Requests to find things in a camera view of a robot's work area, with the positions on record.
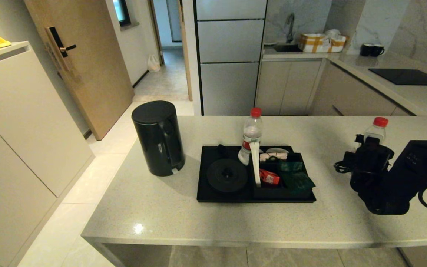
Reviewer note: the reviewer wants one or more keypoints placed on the beige kitchen base cabinets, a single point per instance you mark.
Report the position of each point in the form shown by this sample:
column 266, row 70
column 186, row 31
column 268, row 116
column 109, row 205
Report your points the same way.
column 287, row 86

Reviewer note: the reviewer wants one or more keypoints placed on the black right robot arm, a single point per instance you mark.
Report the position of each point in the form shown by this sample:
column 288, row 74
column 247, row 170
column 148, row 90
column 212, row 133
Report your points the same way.
column 417, row 167

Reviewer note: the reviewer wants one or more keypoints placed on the black mug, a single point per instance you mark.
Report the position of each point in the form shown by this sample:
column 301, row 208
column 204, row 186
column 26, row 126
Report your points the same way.
column 365, row 50
column 376, row 50

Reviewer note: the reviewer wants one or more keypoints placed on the dark green packet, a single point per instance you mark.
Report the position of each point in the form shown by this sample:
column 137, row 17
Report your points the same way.
column 298, row 181

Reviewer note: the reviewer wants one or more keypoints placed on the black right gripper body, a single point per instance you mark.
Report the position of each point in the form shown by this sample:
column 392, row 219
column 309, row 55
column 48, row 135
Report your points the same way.
column 367, row 170

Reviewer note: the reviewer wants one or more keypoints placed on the tall grey refrigerator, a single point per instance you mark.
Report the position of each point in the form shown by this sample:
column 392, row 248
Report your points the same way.
column 228, row 55

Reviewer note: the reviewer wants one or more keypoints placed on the long white paper sachet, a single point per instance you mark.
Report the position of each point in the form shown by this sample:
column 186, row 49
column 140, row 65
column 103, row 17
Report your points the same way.
column 255, row 163

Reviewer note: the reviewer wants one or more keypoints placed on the teal plastic snack bag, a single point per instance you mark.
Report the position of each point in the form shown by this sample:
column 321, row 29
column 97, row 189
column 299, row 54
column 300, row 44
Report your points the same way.
column 289, row 165

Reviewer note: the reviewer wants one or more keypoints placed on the chrome kitchen faucet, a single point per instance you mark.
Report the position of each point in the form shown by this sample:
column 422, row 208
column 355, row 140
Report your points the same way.
column 290, row 26

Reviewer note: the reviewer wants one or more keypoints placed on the beige storage cabinet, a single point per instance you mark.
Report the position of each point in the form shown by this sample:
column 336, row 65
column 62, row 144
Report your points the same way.
column 13, row 129

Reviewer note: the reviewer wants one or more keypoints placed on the pink white sachet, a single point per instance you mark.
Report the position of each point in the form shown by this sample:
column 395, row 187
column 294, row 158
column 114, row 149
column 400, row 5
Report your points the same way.
column 267, row 157

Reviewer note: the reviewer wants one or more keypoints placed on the white round coaster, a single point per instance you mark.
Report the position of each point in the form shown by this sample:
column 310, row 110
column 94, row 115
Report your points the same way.
column 276, row 150

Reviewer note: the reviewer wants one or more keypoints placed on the black compartment organizer box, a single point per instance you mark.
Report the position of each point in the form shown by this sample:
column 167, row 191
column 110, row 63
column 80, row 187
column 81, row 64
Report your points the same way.
column 269, row 192

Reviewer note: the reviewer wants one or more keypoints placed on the black induction cooktop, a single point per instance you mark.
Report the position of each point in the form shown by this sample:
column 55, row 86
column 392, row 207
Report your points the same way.
column 408, row 76

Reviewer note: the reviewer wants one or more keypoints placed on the crumpled white bag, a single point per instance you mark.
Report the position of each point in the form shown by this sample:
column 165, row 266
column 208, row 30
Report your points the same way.
column 333, row 33

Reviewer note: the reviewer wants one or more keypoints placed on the clear water bottle red cap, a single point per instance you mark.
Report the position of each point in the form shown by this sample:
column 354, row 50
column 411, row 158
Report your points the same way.
column 251, row 135
column 376, row 129

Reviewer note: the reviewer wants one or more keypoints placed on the black rectangular serving tray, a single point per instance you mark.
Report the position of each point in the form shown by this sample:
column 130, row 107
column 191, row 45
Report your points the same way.
column 206, row 194

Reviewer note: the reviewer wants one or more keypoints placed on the red snack packet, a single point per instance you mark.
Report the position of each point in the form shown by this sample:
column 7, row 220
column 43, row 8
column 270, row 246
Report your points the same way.
column 269, row 178

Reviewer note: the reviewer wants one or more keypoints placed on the light wooden door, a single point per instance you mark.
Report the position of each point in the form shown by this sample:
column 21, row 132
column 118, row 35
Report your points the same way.
column 95, row 74

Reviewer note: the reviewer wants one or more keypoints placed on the round black kettle base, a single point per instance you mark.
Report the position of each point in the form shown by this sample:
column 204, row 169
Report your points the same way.
column 221, row 181

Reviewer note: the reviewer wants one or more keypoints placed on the dark framed window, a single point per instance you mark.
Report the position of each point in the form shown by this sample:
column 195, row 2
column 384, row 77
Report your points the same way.
column 121, row 12

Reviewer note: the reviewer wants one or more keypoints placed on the white plastic shopping bag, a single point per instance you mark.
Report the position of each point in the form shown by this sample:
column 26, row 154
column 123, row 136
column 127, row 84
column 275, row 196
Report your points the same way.
column 153, row 63

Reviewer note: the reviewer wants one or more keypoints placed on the cardboard box yellow tape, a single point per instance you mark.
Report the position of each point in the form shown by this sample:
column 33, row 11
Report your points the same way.
column 316, row 43

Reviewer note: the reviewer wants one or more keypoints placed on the steel kitchen sink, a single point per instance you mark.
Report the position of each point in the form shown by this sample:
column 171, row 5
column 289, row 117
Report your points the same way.
column 287, row 48

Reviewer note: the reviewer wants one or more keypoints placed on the black electric kettle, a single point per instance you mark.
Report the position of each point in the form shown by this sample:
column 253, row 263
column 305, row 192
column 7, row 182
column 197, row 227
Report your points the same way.
column 154, row 141

